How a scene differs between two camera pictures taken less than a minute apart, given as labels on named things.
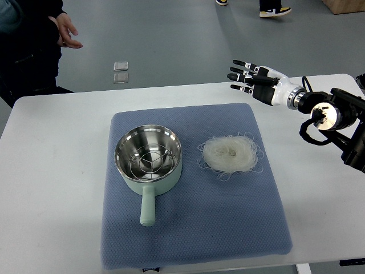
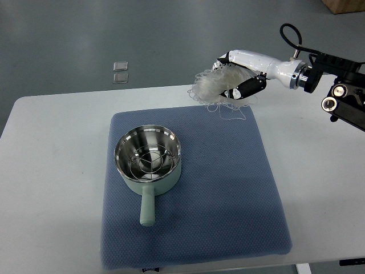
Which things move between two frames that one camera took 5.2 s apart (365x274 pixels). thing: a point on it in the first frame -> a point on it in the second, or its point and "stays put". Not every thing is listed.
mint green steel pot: [148, 160] stays put
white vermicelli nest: [228, 156] -> [209, 84]
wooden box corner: [339, 7] stays put
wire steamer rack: [151, 161] stays put
